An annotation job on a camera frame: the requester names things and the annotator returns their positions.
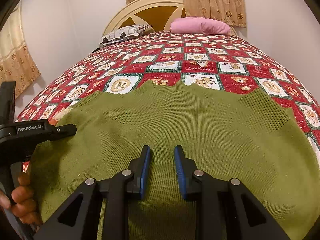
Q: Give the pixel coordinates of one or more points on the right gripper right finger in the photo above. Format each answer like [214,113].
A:
[224,209]

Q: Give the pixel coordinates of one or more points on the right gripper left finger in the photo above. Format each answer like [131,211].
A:
[108,200]

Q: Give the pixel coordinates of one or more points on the striped green orange knit sweater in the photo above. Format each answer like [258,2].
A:
[228,135]

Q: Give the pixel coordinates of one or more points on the person's left hand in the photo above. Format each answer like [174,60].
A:
[25,206]

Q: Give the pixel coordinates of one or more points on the beige side curtain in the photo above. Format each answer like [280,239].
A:
[16,62]

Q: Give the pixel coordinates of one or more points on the red patchwork bear bedspread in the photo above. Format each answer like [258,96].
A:
[220,62]

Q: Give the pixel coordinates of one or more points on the white car print pillow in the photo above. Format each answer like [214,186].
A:
[124,32]

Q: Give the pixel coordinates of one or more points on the pink pillow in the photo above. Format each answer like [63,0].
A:
[199,25]

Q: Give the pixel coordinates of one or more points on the cream wooden headboard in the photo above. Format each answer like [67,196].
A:
[157,13]

